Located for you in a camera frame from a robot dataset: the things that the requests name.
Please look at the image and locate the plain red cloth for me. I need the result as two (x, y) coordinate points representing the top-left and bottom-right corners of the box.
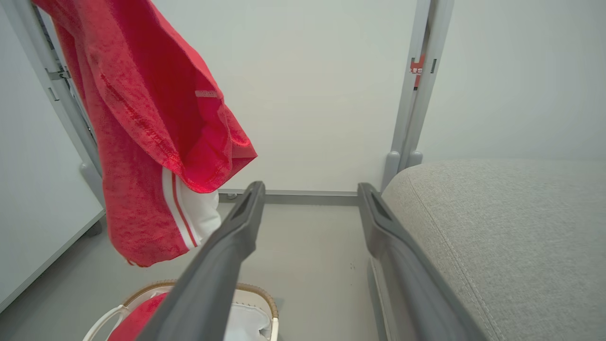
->
(108, 293), (169, 341)

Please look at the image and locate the grey fabric sofa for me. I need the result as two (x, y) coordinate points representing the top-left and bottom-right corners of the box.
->
(367, 159), (606, 341)

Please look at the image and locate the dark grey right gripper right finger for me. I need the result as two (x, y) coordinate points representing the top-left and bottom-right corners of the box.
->
(357, 182), (488, 341)

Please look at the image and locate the grey partition bottom rail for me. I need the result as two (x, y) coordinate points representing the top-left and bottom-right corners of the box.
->
(218, 189), (360, 206)

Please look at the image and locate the red garment with white stripes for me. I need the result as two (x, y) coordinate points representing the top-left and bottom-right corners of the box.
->
(32, 0), (258, 268)

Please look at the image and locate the grey partition post red sticker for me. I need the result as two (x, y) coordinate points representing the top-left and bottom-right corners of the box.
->
(381, 0), (455, 190)

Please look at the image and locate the red warning sticker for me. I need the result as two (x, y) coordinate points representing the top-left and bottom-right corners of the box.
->
(410, 54), (425, 90)

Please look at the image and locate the white laundry basket brown rim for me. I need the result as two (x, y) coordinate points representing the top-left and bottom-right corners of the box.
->
(83, 280), (280, 341)

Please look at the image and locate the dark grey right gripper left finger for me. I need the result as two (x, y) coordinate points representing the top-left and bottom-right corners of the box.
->
(135, 181), (266, 341)

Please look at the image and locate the white cloth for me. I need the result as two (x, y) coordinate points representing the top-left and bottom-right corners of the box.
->
(223, 303), (274, 341)

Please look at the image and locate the grey partition post with hinges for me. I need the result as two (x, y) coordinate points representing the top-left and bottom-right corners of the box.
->
(0, 0), (102, 176)

